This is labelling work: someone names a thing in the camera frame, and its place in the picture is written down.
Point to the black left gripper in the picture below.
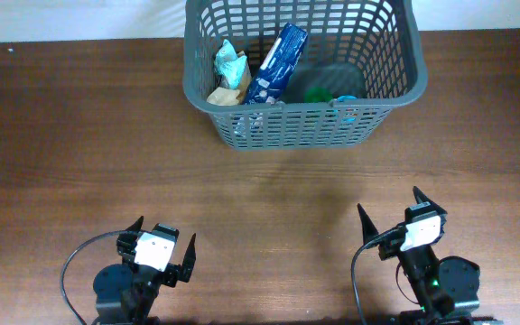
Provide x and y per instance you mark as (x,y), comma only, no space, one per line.
(173,271)

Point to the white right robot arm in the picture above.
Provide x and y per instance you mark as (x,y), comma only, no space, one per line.
(311,254)

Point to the grey plastic lattice basket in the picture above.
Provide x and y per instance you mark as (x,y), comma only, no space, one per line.
(370,49)

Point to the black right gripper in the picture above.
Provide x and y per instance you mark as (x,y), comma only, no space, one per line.
(390,247)

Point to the blue lidded round tin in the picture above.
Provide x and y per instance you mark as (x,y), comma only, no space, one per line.
(348,114)

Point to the brown cream snack bag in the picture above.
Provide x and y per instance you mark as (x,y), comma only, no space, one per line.
(229,97)

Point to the colourful Kleenex tissue pack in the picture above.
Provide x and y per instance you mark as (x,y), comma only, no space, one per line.
(273,75)

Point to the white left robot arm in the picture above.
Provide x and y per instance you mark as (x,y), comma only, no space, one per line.
(126,291)

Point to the green capped jar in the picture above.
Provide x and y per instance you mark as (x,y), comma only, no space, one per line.
(318,95)

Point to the mint green wipes packet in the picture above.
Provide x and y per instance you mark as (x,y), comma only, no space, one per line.
(231,67)

